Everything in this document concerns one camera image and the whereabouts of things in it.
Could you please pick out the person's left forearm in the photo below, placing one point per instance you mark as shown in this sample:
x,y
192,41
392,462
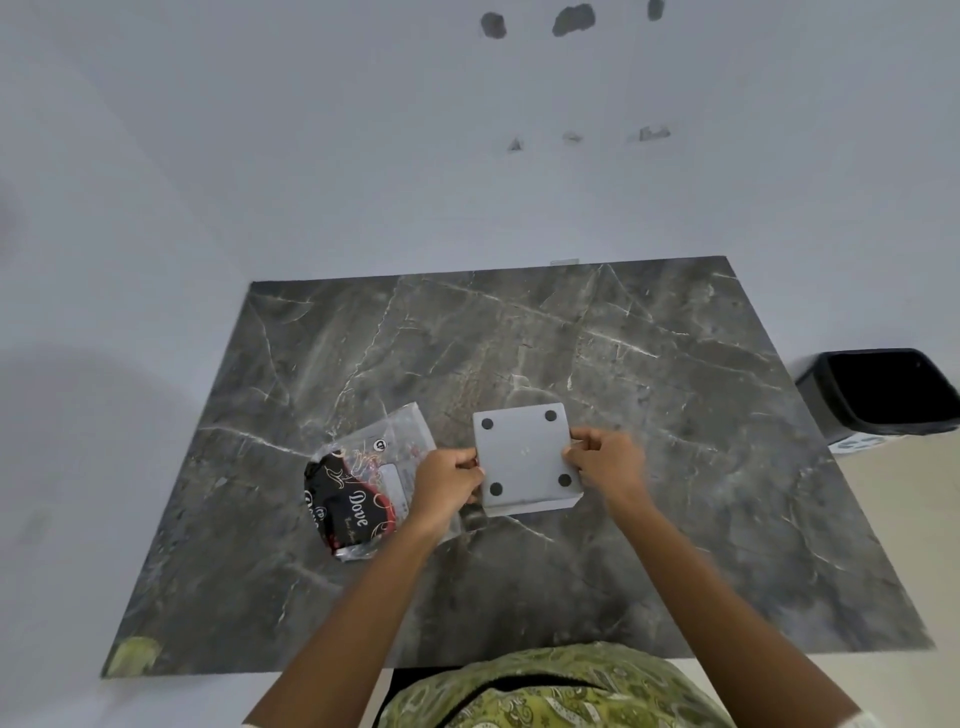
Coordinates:
x,y
337,622

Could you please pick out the clear plastic bag of chocolates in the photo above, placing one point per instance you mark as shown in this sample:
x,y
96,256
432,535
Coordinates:
x,y
367,487

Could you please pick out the person's right fingers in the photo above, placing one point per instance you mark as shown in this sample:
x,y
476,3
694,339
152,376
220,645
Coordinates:
x,y
581,446

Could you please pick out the person's green patterned clothing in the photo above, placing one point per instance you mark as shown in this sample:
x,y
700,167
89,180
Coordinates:
x,y
555,690

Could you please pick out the person's left fingers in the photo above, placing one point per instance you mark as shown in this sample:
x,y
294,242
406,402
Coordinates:
x,y
466,461

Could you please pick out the person's right hand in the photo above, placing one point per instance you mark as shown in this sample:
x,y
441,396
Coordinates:
x,y
611,469

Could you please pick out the black waste bin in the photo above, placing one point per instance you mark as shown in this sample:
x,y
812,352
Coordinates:
x,y
877,394

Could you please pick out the person's left hand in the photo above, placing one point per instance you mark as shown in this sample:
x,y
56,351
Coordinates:
x,y
442,480

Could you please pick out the person's right forearm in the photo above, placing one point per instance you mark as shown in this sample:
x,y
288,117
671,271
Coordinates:
x,y
712,607

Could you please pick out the grey square box with black feet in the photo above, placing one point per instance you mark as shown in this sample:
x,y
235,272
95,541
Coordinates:
x,y
525,457

